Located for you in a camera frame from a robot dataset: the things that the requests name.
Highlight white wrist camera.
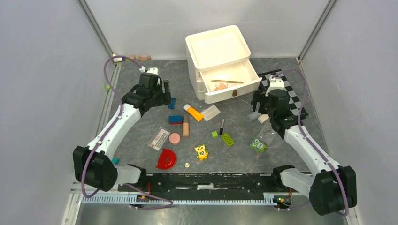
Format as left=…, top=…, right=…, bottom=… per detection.
left=267, top=76, right=285, bottom=93
left=139, top=66, right=159, bottom=75

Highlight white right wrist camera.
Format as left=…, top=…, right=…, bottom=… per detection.
left=267, top=76, right=285, bottom=93

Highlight beige small block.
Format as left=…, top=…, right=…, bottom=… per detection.
left=257, top=114, right=269, bottom=124

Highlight beige foundation bottle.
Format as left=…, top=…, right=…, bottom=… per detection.
left=182, top=115, right=190, bottom=137

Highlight gold makeup brush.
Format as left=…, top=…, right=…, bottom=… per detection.
left=211, top=79, right=244, bottom=84

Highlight teal small cube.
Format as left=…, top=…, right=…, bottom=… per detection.
left=111, top=157, right=120, bottom=165

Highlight lime green flat brick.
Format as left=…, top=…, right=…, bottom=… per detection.
left=221, top=133, right=235, bottom=147

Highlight black grey chessboard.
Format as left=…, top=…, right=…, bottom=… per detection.
left=257, top=69, right=301, bottom=116

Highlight blue red duplo brick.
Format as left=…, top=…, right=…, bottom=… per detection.
left=168, top=115, right=183, bottom=125

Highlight yellow owl brick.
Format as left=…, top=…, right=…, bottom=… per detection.
left=194, top=144, right=208, bottom=161

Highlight false eyelash case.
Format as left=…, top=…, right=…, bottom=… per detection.
left=148, top=127, right=170, bottom=151

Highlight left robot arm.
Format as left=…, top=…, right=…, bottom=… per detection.
left=73, top=67, right=171, bottom=191

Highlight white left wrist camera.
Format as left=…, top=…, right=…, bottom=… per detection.
left=139, top=66, right=159, bottom=75

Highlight blue flat brick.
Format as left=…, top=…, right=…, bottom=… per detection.
left=168, top=97, right=176, bottom=109

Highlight orange cream tube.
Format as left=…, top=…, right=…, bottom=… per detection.
left=183, top=104, right=204, bottom=122

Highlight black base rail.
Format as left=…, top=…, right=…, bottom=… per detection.
left=118, top=172, right=303, bottom=202

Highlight white three-drawer organizer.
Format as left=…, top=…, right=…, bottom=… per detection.
left=185, top=25, right=261, bottom=104

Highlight wooden arch block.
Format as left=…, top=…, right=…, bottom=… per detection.
left=137, top=55, right=152, bottom=61

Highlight small glass bottle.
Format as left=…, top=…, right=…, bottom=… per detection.
left=247, top=112, right=261, bottom=121

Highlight white corner block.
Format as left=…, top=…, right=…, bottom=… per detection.
left=112, top=53, right=123, bottom=64

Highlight clear plastic bag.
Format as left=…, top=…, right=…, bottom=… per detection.
left=257, top=122, right=277, bottom=145

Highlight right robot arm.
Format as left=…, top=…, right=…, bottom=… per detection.
left=251, top=89, right=357, bottom=216

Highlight pink round sponge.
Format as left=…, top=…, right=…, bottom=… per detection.
left=168, top=133, right=181, bottom=144

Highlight red arch brick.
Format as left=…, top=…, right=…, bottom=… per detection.
left=156, top=148, right=177, bottom=170

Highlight clear packet white strips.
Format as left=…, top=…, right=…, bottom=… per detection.
left=201, top=105, right=221, bottom=121

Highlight small lime green cube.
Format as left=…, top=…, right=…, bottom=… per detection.
left=211, top=131, right=218, bottom=138

